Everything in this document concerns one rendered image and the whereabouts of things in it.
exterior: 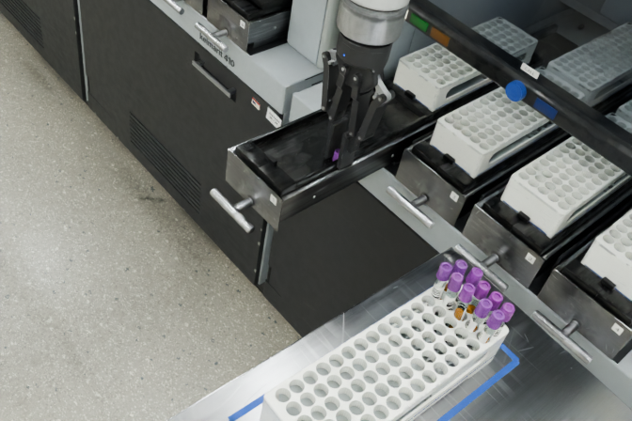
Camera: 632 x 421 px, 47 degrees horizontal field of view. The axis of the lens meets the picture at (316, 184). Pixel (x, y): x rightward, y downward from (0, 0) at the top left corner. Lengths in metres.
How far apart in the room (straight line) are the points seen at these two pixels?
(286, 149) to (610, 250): 0.50
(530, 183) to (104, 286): 1.20
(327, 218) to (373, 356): 0.64
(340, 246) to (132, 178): 0.95
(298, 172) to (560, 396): 0.49
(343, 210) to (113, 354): 0.74
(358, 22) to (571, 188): 0.43
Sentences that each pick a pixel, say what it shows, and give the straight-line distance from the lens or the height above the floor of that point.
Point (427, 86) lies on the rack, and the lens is 1.27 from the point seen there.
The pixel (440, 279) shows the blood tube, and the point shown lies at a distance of 0.87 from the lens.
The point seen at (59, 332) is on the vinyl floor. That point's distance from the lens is 1.90.
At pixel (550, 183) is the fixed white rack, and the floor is 0.86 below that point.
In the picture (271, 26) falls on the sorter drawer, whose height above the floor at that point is 0.78.
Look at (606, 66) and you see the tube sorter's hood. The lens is 1.03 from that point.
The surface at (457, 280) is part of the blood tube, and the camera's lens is 0.86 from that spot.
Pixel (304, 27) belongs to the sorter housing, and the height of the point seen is 0.80.
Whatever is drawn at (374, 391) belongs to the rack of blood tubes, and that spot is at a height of 0.88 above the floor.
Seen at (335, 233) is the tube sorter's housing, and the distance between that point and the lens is 1.45.
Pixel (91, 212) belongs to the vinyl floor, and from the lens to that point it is 2.14.
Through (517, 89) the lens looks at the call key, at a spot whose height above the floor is 0.99.
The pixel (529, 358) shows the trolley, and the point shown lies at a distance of 0.98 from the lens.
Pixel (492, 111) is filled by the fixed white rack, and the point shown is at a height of 0.87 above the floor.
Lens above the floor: 1.57
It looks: 44 degrees down
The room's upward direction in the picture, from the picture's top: 12 degrees clockwise
